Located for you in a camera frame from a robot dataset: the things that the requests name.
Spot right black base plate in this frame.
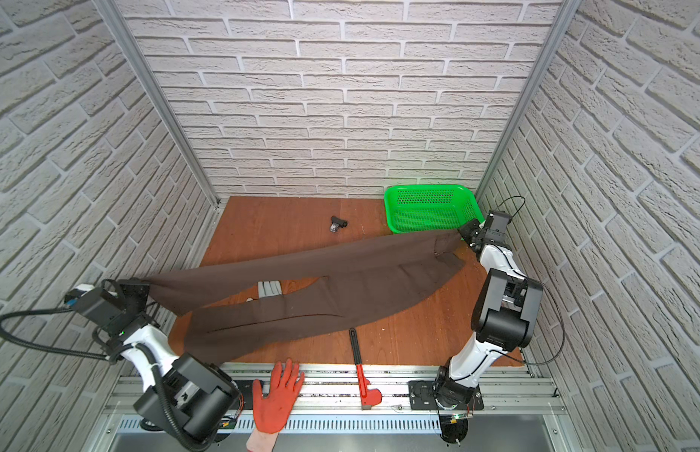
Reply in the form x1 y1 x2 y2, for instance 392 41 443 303
407 380 485 412

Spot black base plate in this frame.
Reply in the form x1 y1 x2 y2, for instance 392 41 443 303
233 379 265 411
407 380 485 412

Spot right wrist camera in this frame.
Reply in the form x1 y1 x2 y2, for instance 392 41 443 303
483 210 513 242

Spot brown trousers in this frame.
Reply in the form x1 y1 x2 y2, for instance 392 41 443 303
148 230 465 365

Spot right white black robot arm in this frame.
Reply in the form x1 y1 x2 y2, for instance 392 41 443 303
435 211 543 410

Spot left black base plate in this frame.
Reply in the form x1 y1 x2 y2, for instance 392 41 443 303
233 379 265 411

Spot left black corrugated cable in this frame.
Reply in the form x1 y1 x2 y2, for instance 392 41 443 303
0 307 215 452

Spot red work glove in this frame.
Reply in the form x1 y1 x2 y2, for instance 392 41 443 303
252 358 305 434

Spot green plastic basket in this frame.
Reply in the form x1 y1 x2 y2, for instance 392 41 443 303
384 185 485 234

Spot small black clamp part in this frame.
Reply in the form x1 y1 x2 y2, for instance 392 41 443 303
329 216 348 233

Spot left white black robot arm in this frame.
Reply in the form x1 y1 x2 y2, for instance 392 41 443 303
73 280 244 451

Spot aluminium mounting rail frame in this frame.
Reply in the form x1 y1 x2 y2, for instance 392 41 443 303
82 365 581 451

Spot right thin black cable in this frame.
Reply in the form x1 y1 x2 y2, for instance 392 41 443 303
494 195 566 367

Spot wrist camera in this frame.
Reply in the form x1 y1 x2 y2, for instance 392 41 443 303
483 210 513 242
64 284 124 326

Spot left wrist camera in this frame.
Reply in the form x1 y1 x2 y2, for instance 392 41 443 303
64 284 124 326

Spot grey blue work glove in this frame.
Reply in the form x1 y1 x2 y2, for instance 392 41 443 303
257 281 283 299

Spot red black pipe wrench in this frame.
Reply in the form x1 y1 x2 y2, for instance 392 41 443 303
349 328 383 410

